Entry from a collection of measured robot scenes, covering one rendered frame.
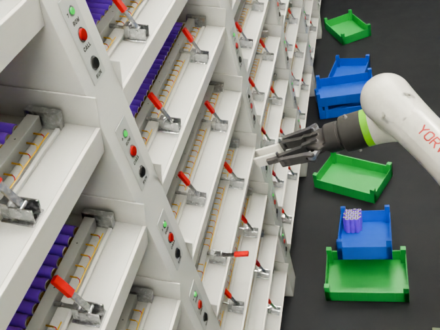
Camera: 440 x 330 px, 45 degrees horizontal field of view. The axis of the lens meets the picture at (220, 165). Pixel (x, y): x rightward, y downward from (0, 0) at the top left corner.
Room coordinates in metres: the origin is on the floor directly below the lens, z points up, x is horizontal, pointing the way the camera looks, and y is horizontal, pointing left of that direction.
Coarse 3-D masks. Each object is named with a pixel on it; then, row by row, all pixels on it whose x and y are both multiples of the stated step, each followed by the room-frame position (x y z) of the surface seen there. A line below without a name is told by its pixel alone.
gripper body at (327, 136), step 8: (320, 128) 1.09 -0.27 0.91; (328, 128) 1.04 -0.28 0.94; (336, 128) 1.03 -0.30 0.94; (320, 136) 1.06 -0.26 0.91; (328, 136) 1.02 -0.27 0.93; (336, 136) 1.01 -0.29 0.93; (312, 144) 1.04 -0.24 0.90; (320, 144) 1.03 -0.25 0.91; (328, 144) 1.01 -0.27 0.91; (336, 144) 1.01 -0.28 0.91; (320, 152) 1.02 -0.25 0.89
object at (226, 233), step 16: (240, 144) 1.32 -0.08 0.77; (240, 160) 1.25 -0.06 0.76; (224, 176) 1.19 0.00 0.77; (240, 176) 1.18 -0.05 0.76; (240, 192) 1.12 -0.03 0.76; (224, 208) 1.07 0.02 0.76; (240, 208) 1.06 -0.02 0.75; (224, 224) 1.01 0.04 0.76; (208, 240) 0.97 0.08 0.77; (224, 240) 0.96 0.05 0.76; (208, 272) 0.87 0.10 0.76; (224, 272) 0.86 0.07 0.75; (208, 288) 0.82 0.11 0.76; (224, 288) 0.83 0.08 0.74
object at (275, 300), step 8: (280, 264) 1.31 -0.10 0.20; (288, 264) 1.30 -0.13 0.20; (272, 272) 1.30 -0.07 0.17; (280, 272) 1.31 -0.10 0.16; (272, 280) 1.28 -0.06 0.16; (280, 280) 1.27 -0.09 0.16; (272, 288) 1.24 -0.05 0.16; (280, 288) 1.24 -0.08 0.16; (272, 296) 1.21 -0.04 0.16; (280, 296) 1.21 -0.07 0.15; (272, 304) 1.15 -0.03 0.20; (280, 304) 1.17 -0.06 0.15; (272, 312) 1.14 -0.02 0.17; (280, 312) 1.14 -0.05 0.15; (272, 320) 1.12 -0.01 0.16; (280, 320) 1.11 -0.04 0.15; (272, 328) 1.09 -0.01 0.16
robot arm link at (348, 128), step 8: (352, 112) 1.04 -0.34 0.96; (344, 120) 1.02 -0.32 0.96; (352, 120) 1.01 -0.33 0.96; (344, 128) 1.01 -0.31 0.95; (352, 128) 0.99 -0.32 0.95; (360, 128) 0.98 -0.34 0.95; (344, 136) 0.99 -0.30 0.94; (352, 136) 0.99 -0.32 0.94; (360, 136) 0.98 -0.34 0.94; (344, 144) 0.99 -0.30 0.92; (352, 144) 0.98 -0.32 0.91; (360, 144) 0.98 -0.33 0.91
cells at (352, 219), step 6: (348, 210) 1.59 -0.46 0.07; (354, 210) 1.58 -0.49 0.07; (360, 210) 1.57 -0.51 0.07; (348, 216) 1.54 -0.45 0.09; (354, 216) 1.53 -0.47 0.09; (360, 216) 1.52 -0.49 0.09; (348, 222) 1.51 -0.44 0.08; (354, 222) 1.51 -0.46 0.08; (360, 222) 1.51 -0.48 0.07; (348, 228) 1.50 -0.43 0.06; (354, 228) 1.50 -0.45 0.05; (360, 228) 1.50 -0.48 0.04
